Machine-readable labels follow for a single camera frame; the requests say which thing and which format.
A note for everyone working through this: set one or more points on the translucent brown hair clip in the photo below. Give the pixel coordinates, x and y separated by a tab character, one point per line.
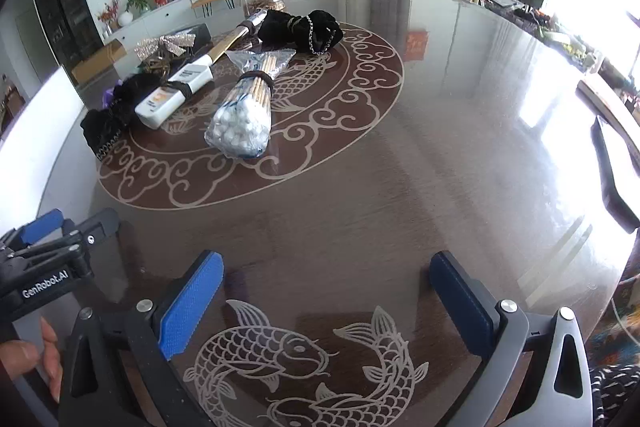
154	65

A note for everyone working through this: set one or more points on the white remote with black band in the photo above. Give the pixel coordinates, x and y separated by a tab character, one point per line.
170	97

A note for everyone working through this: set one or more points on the white sideboard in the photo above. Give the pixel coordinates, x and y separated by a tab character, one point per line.
150	19

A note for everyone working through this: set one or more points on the silver rhinestone bow clip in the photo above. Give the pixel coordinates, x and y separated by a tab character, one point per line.
167	43

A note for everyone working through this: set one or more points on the vase with red flowers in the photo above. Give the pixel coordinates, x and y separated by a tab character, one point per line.
109	14

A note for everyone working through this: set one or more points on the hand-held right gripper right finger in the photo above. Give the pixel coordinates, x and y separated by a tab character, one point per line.
462	307

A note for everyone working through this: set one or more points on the black patterned pants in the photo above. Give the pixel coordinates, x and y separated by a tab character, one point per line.
617	397

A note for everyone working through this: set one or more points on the pile of assorted clutter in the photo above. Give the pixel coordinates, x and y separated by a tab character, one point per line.
565	37

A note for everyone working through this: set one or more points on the round white vase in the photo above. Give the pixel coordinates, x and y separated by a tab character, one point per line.
126	19

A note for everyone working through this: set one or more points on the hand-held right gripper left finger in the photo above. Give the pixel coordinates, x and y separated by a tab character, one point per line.
192	302

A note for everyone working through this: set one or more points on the gold tube with clear cap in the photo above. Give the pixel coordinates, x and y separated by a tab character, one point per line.
232	42

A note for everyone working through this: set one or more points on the black chair back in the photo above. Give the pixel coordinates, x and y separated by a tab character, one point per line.
615	177

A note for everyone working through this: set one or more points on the bag of cotton swabs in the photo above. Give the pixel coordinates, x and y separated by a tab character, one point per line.
240	122

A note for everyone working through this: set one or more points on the black box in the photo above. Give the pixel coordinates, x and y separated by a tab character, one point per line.
199	33

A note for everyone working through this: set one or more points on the cardboard box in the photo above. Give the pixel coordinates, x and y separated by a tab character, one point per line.
97	59

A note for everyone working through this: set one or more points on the person's left hand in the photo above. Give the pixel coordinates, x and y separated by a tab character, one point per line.
47	352

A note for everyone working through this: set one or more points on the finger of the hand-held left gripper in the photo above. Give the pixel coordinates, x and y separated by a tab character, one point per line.
42	224
102	224

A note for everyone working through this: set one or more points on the black display cabinet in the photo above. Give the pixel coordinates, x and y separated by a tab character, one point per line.
65	7

